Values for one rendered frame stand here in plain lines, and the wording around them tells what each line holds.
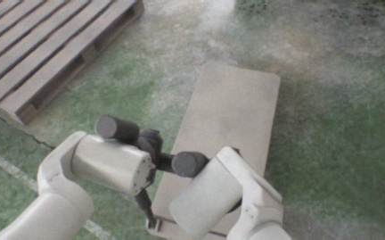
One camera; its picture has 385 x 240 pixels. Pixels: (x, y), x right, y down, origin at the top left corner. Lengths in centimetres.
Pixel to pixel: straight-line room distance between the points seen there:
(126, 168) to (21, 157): 138
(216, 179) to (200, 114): 103
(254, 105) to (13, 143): 122
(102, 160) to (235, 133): 98
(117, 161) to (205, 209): 14
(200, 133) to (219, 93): 24
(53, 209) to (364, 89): 177
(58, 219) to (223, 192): 20
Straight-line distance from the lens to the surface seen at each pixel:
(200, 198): 43
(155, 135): 65
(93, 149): 48
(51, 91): 197
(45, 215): 40
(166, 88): 181
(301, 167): 159
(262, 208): 38
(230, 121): 142
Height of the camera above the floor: 137
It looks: 55 degrees down
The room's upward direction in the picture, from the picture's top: 4 degrees counter-clockwise
